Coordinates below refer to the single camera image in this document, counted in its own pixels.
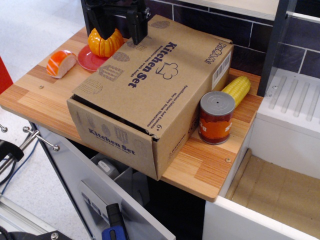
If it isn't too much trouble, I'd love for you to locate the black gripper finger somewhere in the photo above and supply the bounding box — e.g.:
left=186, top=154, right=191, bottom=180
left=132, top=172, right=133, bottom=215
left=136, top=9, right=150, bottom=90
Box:
left=87, top=8, right=116, bottom=40
left=126, top=7, right=151, bottom=45

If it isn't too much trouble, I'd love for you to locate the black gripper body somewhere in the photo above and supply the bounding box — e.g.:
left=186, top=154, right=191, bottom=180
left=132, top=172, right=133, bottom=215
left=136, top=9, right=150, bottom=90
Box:
left=84, top=0, right=147, bottom=13

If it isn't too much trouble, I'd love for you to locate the brown cardboard kitchen set box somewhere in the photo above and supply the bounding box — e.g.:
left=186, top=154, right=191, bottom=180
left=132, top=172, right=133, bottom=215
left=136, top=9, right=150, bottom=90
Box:
left=67, top=15, right=234, bottom=180

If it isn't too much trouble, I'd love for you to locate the orange toy pumpkin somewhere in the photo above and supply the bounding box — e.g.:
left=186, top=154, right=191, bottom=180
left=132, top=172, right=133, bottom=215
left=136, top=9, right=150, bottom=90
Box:
left=87, top=28, right=124, bottom=58

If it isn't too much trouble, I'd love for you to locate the red toy plate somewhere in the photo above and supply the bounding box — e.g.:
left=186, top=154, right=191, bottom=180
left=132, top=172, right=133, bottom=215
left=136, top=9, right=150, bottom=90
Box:
left=77, top=44, right=109, bottom=72

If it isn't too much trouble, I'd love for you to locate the orange white salmon sushi toy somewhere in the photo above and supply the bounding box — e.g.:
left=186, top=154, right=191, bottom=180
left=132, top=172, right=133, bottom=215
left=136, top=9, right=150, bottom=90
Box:
left=46, top=50, right=77, bottom=79

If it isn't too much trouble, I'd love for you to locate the orange toy soup can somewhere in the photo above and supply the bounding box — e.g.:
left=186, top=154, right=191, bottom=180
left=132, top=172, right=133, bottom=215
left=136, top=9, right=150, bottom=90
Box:
left=199, top=91, right=235, bottom=145

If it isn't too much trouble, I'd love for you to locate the yellow toy corn cob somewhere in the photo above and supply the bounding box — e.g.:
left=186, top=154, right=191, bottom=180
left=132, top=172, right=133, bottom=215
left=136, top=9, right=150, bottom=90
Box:
left=222, top=76, right=251, bottom=108

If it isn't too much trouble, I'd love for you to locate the grey box under counter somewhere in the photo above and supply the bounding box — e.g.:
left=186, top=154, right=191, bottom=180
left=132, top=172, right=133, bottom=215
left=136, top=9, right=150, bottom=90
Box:
left=90, top=153, right=150, bottom=206

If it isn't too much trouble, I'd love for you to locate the white cabinet door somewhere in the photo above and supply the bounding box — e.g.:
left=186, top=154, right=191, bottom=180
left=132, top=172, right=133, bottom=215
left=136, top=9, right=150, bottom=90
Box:
left=32, top=123, right=176, bottom=240

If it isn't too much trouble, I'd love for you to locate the white sink unit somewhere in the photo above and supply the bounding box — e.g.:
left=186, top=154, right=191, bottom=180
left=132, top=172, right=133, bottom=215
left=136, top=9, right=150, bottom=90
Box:
left=202, top=69, right=320, bottom=240

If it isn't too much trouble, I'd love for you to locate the blue cable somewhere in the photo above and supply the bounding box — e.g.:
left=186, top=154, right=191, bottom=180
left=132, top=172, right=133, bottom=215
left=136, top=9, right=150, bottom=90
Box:
left=0, top=139, right=40, bottom=196

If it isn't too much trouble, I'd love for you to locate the black blue tool handle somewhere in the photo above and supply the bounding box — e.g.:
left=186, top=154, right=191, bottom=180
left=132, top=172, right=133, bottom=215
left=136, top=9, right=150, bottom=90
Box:
left=101, top=203, right=129, bottom=240

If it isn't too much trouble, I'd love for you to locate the black cable bottom left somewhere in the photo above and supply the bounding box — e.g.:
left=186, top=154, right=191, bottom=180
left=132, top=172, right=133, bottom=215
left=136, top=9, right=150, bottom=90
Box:
left=0, top=224, right=18, bottom=240

